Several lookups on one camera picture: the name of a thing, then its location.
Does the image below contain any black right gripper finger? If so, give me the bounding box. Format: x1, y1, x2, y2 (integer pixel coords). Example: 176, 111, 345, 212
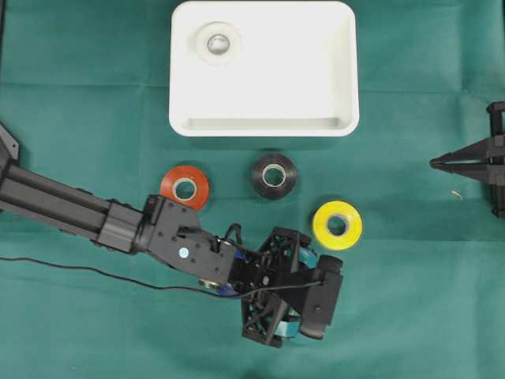
430, 135, 504, 164
430, 159, 491, 184

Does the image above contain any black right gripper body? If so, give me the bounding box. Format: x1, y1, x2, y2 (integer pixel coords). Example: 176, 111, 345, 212
485, 100, 505, 219

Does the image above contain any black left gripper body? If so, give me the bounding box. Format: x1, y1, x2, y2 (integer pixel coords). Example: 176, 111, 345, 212
230, 227, 316, 347

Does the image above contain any black tape roll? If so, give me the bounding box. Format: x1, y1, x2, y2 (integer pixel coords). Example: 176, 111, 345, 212
251, 153, 297, 200

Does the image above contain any red tape roll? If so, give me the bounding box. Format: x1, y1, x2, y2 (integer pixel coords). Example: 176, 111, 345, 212
160, 165, 210, 210

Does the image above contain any white tape roll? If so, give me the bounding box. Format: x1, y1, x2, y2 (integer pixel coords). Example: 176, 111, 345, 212
193, 21, 241, 66

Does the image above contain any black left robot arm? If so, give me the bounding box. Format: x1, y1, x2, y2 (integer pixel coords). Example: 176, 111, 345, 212
1, 129, 325, 347

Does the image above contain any yellow tape roll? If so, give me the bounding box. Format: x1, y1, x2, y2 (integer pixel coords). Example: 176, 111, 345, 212
312, 201, 363, 251

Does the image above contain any white plastic case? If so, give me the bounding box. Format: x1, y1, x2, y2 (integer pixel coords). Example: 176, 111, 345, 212
168, 1, 360, 138

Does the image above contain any small white scrap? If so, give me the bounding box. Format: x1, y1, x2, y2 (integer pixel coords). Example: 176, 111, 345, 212
451, 190, 463, 201

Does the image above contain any green table cloth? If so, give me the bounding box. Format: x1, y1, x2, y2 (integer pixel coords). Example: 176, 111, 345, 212
1, 1, 504, 378

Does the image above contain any thin black camera cable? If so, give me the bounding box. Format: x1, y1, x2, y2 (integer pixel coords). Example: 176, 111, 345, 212
0, 257, 328, 294

